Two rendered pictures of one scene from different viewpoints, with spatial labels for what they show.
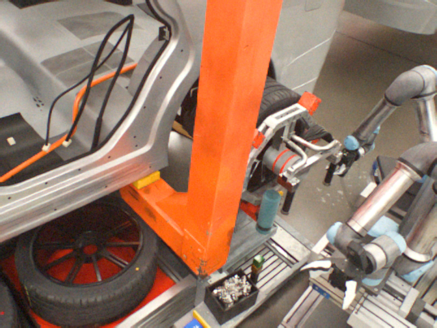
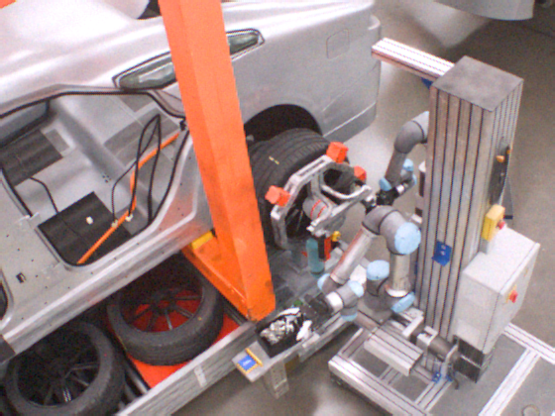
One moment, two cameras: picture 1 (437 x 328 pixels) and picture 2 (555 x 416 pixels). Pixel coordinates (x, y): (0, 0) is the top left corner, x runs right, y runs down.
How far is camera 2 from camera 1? 147 cm
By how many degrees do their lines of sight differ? 13
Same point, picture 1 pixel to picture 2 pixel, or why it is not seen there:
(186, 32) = not seen: hidden behind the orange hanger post
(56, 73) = (116, 154)
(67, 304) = (149, 348)
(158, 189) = (211, 248)
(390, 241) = (348, 288)
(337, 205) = not seen: hidden behind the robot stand
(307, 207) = not seen: hidden behind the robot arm
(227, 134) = (229, 215)
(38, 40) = (100, 120)
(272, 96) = (294, 155)
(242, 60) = (220, 167)
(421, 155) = (372, 219)
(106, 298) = (176, 342)
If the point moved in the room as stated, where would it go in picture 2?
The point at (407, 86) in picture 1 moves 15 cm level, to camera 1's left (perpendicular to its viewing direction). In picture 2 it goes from (406, 137) to (376, 136)
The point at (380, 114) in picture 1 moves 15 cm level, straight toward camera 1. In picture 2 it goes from (396, 159) to (384, 178)
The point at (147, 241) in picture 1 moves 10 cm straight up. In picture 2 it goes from (207, 294) to (204, 283)
